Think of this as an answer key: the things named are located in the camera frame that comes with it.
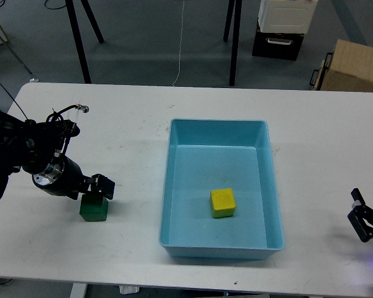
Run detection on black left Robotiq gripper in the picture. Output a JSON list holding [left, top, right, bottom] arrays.
[[32, 156, 116, 200]]

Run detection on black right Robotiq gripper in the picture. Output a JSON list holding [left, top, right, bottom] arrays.
[[348, 188, 373, 242]]

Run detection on green wooden cube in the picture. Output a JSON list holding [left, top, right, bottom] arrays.
[[79, 194, 109, 222]]

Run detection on yellow wooden cube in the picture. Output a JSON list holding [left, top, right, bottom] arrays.
[[210, 188, 236, 219]]

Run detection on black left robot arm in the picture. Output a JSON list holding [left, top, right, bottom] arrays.
[[0, 104, 115, 200]]

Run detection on black drawer box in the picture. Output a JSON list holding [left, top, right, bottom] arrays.
[[252, 26, 305, 61]]

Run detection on white storage box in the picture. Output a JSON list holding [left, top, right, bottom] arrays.
[[258, 1, 318, 34]]

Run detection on light blue plastic bin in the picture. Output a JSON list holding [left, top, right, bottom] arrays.
[[159, 119, 285, 260]]

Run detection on light wooden cabinet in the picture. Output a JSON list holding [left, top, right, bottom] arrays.
[[310, 40, 373, 93]]

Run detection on black table legs left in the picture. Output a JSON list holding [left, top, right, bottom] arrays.
[[64, 0, 105, 84]]

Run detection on black table legs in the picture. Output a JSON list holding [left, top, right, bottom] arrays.
[[64, 0, 105, 84], [223, 0, 242, 87]]

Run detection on black table legs right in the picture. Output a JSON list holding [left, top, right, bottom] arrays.
[[223, 0, 242, 87]]

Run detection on white hanging cord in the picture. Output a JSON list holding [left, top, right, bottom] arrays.
[[172, 0, 185, 88]]

